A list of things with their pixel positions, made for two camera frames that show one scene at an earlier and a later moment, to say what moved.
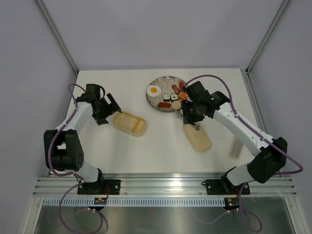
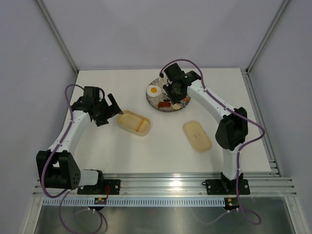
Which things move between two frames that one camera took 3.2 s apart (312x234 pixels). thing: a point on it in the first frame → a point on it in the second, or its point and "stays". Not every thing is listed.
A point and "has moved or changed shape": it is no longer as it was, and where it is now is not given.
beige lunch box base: x=133 y=125 has moved or changed shape
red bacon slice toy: x=164 y=105 stays
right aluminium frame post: x=267 y=35 stays
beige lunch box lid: x=199 y=140 stays
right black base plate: x=224 y=186 stays
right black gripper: x=187 y=118 → x=173 y=99
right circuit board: x=231 y=203 stays
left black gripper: x=111 y=108 stays
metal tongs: x=197 y=125 has moved or changed shape
